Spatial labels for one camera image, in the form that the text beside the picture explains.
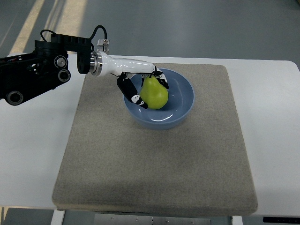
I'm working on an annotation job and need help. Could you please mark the grey felt mat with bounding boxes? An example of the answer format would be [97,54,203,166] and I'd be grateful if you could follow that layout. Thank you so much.
[52,64,258,217]

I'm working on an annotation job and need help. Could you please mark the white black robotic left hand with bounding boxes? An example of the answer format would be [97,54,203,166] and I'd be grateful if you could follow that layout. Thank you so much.
[90,52,169,109]

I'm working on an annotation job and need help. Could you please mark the white table frame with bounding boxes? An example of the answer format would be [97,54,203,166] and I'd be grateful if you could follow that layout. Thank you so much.
[50,210,243,225]

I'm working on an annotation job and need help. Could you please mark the blue ceramic bowl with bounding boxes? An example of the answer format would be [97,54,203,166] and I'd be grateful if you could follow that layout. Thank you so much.
[123,68,195,130]

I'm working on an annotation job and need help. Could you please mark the green pear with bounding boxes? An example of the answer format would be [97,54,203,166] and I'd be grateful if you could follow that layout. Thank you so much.
[140,76,169,110]

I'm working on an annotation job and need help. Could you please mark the upper metal floor plate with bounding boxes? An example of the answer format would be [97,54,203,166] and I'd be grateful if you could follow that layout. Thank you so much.
[97,39,110,47]

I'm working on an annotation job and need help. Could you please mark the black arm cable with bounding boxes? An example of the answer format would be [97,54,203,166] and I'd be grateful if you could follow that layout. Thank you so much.
[40,25,108,44]

